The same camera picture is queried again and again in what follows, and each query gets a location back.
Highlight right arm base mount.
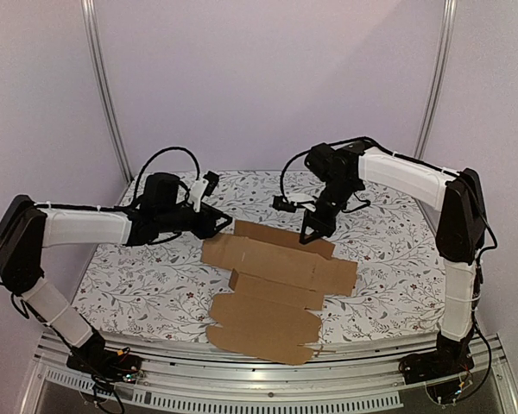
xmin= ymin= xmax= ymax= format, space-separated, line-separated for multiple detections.
xmin=398 ymin=350 xmax=474 ymax=385

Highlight aluminium front rail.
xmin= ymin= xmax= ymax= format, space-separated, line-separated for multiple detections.
xmin=16 ymin=331 xmax=518 ymax=414

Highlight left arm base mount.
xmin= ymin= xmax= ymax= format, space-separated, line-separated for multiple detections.
xmin=66 ymin=342 xmax=142 ymax=382

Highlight left robot arm white sleeve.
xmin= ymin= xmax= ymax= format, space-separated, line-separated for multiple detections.
xmin=0 ymin=172 xmax=186 ymax=350

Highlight brown cardboard box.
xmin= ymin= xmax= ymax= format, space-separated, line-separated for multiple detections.
xmin=201 ymin=220 xmax=357 ymax=366

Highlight floral patterned table mat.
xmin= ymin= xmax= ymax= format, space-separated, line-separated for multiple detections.
xmin=60 ymin=170 xmax=463 ymax=346

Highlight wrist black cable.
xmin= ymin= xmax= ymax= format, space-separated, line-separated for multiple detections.
xmin=279 ymin=150 xmax=370 ymax=215
xmin=131 ymin=147 xmax=202 ymax=204

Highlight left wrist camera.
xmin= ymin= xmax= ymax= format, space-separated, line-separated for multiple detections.
xmin=187 ymin=171 xmax=219 ymax=213

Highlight right aluminium frame post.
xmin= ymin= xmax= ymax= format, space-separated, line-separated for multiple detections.
xmin=414 ymin=0 xmax=458 ymax=160

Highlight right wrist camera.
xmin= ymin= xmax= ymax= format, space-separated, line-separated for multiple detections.
xmin=272 ymin=196 xmax=299 ymax=213

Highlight robot arm white sleeve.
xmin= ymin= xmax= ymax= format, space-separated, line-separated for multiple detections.
xmin=0 ymin=172 xmax=186 ymax=350
xmin=304 ymin=136 xmax=498 ymax=350

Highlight aluminium frame post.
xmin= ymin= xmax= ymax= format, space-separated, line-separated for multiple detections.
xmin=414 ymin=0 xmax=458 ymax=160
xmin=80 ymin=0 xmax=133 ymax=184

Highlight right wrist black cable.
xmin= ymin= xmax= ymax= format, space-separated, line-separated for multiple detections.
xmin=279 ymin=150 xmax=370 ymax=215

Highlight left aluminium frame post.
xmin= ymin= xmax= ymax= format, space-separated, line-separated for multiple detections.
xmin=80 ymin=0 xmax=133 ymax=184

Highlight right robot arm white sleeve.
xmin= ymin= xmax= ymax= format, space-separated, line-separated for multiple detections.
xmin=304 ymin=136 xmax=498 ymax=350

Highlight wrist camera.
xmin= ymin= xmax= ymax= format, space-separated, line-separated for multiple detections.
xmin=272 ymin=196 xmax=299 ymax=213
xmin=187 ymin=171 xmax=219 ymax=213

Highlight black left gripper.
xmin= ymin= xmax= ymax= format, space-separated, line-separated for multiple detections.
xmin=157 ymin=203 xmax=232 ymax=240

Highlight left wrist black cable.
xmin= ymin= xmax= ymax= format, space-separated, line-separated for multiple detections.
xmin=131 ymin=147 xmax=202 ymax=204

